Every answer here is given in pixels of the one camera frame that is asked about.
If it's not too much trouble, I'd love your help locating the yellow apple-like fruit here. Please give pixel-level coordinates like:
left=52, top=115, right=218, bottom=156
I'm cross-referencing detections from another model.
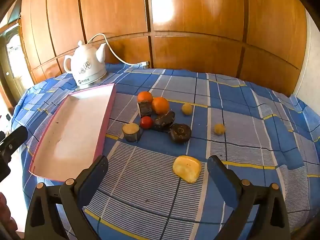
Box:
left=172, top=155, right=201, bottom=184

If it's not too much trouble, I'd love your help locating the small tan round fruit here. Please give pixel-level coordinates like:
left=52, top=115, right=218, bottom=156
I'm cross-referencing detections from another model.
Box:
left=214, top=124, right=226, bottom=135
left=181, top=103, right=193, bottom=115

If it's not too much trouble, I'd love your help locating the pale-topped cut log piece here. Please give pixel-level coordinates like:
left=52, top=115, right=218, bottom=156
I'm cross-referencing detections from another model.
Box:
left=122, top=122, right=143, bottom=142

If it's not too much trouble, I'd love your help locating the dark round fruit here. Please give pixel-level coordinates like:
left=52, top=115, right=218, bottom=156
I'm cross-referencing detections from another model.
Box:
left=169, top=124, right=191, bottom=144

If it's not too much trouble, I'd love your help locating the small red tomato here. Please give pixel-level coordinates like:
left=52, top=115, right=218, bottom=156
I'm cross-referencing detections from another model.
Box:
left=139, top=116, right=153, bottom=129

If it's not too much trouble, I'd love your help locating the dark cut log piece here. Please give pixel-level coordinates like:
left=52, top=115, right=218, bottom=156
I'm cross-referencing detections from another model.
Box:
left=137, top=101, right=153, bottom=118

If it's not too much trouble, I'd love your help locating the dark oblong fruit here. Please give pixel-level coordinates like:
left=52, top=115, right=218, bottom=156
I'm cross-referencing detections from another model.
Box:
left=152, top=111, right=175, bottom=132

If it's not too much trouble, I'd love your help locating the orange with stem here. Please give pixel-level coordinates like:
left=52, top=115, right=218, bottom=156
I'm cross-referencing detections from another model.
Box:
left=137, top=91, right=153, bottom=103

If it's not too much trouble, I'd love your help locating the large orange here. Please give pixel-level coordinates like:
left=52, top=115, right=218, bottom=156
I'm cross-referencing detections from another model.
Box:
left=151, top=97, right=170, bottom=115

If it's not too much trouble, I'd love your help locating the person's left hand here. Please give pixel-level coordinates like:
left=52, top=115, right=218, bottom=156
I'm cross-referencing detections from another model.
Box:
left=0, top=193, right=17, bottom=233

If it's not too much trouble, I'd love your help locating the pink-rimmed white tray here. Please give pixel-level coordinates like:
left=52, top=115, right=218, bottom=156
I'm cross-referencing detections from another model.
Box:
left=29, top=83, right=116, bottom=181

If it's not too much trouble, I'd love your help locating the wooden framed doorway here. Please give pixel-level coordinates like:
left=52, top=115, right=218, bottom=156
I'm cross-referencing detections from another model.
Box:
left=1, top=0, right=33, bottom=113

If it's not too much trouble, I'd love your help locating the white ceramic electric kettle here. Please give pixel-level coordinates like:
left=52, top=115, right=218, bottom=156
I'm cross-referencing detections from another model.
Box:
left=63, top=40, right=107, bottom=88

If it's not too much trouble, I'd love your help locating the blue plaid tablecloth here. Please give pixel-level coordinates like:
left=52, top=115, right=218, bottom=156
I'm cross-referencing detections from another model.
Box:
left=11, top=62, right=320, bottom=240

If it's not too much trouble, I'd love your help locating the white kettle power cord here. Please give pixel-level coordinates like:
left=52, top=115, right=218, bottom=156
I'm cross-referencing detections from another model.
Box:
left=87, top=32, right=150, bottom=69

